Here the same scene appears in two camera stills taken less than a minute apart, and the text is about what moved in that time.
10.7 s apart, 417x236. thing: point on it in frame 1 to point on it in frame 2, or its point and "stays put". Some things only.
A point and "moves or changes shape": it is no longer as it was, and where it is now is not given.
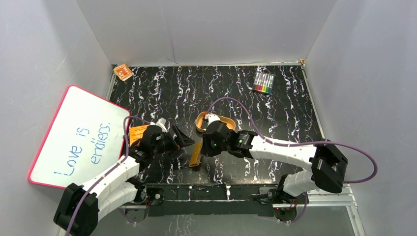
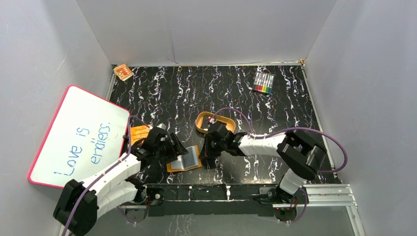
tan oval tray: [201, 126] stays put
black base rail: [209, 199] stays put
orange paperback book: [136, 132] stays put
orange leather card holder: [196, 156] moves or changes shape
